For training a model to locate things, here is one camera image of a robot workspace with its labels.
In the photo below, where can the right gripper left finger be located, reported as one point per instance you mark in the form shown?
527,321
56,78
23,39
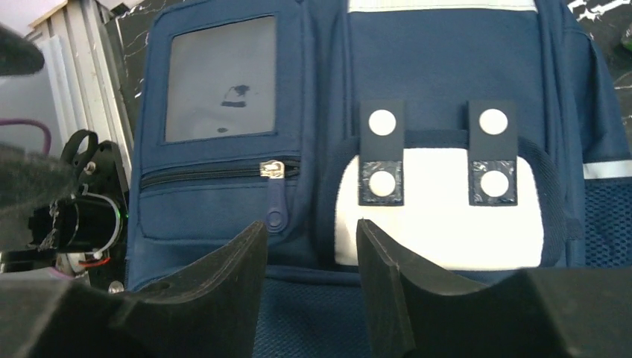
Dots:
207,309

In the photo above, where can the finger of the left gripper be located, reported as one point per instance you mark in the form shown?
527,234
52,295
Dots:
19,56

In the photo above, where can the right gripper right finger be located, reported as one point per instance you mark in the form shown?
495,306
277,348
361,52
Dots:
418,309

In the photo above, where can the navy blue student backpack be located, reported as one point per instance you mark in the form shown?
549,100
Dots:
484,136

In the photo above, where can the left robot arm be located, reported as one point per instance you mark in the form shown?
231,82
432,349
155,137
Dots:
76,201

